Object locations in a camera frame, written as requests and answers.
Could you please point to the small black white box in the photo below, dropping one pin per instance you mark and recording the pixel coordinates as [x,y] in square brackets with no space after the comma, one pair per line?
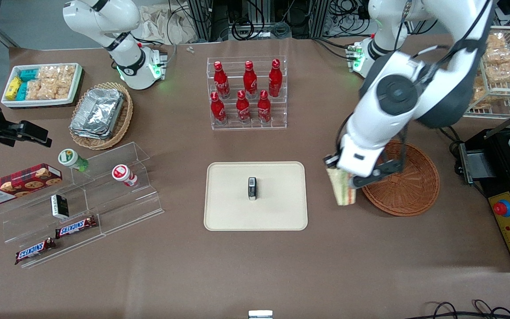
[60,206]

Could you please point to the round brown wicker basket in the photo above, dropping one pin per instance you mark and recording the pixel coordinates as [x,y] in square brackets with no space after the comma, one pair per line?
[410,190]

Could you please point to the red cola bottle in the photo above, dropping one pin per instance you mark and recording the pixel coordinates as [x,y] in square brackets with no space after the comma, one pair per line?
[221,82]
[249,80]
[243,109]
[218,110]
[275,79]
[264,109]

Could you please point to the clear acrylic step shelf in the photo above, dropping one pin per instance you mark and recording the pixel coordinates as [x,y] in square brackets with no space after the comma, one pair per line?
[122,208]

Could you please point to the crumpled beige cloth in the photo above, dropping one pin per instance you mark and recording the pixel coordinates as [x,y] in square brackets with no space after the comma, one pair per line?
[166,24]

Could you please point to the black table appliance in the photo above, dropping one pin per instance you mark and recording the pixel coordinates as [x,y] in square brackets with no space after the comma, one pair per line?
[498,146]

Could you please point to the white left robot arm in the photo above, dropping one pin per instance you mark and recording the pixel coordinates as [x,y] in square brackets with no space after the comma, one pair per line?
[370,119]

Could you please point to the clear bag of fried snacks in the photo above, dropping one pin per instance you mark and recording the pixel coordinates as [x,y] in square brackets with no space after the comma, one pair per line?
[481,98]
[505,66]
[496,41]

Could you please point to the cream plastic tray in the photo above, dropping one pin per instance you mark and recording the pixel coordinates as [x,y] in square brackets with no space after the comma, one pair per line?
[228,199]

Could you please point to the clear bag of crackers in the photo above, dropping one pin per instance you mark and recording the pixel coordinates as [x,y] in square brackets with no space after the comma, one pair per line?
[48,73]
[40,90]
[67,73]
[64,90]

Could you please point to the aluminium frame rack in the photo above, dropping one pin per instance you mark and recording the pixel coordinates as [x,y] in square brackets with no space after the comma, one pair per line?
[202,20]

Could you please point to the red white drink bottle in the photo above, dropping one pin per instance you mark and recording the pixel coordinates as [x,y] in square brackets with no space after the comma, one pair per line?
[123,174]

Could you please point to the silver foil tray stack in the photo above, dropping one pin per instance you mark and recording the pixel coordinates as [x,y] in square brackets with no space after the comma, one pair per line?
[98,113]

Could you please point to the brown Snickers bar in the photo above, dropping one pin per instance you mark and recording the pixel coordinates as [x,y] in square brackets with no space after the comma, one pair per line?
[35,251]
[75,227]

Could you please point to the red emergency stop button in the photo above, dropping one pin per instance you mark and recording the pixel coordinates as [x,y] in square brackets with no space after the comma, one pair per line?
[502,208]

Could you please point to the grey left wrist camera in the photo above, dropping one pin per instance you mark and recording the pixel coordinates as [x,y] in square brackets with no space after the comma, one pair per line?
[384,171]

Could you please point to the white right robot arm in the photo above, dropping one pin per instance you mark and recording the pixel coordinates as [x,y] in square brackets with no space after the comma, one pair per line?
[104,17]

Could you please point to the triangle sandwich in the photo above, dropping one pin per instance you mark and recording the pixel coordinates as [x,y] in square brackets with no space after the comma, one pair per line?
[343,191]

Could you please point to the small white edge object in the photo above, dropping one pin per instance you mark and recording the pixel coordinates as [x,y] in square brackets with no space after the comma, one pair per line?
[260,315]

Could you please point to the yellow snack box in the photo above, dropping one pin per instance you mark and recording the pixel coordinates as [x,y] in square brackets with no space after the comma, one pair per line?
[13,87]

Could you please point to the teal snack box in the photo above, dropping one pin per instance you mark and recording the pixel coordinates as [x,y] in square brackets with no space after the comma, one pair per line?
[28,75]
[22,91]

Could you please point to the red tartan cookie box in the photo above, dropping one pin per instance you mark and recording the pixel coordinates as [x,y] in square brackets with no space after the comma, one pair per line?
[16,184]

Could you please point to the green drink bottle white cap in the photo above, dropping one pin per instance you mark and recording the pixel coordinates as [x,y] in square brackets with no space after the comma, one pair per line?
[71,158]

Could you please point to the oval tan wicker basket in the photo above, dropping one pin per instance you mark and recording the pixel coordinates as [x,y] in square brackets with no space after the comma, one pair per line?
[124,119]

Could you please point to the clear acrylic bottle rack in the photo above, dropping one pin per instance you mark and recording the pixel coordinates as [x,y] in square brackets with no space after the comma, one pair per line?
[277,113]

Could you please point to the white rectangular snack tray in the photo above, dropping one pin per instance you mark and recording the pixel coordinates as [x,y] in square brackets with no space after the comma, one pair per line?
[38,103]

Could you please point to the small black barcode packet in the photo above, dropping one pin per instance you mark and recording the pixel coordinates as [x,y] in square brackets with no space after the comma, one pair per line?
[253,189]

